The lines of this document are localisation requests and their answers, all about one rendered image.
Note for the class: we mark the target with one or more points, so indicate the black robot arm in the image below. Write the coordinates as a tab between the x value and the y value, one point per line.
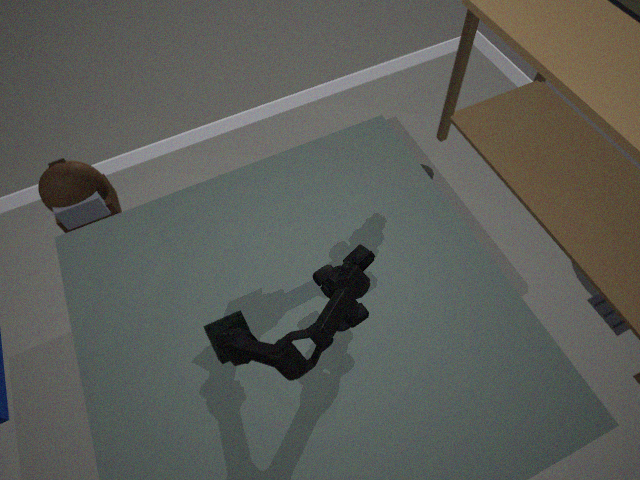
348	282

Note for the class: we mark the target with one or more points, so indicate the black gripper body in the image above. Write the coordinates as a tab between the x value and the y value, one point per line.
357	312

